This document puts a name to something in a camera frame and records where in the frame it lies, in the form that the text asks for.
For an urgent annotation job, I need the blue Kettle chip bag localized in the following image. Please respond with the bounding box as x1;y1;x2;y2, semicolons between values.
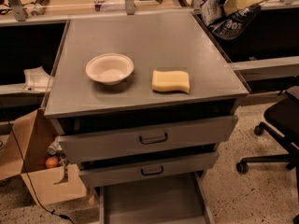
201;0;261;40

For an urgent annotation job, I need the grey drawer cabinet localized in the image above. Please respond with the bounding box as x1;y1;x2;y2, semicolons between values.
40;10;251;224

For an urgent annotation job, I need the top grey drawer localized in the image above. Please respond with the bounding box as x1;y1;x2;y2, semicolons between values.
58;115;238;163

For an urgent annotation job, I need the middle grey drawer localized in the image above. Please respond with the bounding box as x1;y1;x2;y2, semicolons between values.
79;151;219;188

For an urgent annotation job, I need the open bottom grey drawer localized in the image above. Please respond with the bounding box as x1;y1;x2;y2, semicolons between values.
99;172;215;224

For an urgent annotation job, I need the yellow sponge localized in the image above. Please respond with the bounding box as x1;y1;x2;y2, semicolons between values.
152;70;190;93

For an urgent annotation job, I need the black office chair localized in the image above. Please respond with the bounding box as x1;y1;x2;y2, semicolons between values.
235;85;299;224

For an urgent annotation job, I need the white paper bowl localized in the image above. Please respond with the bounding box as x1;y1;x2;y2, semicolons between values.
85;53;134;85

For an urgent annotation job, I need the black and white tool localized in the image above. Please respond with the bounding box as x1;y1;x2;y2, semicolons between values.
31;0;50;16

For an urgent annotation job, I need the white curved plastic part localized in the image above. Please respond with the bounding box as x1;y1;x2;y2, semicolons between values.
21;66;54;92

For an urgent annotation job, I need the small can in box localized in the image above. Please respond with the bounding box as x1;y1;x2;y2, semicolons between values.
47;142;63;155

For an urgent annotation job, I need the orange fruit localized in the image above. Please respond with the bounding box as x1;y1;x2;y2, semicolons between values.
45;157;59;169

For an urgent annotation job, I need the brown cardboard box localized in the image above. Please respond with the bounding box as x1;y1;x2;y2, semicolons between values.
0;110;87;205

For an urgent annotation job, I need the black floor cable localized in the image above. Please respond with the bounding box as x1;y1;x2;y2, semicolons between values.
0;103;76;224

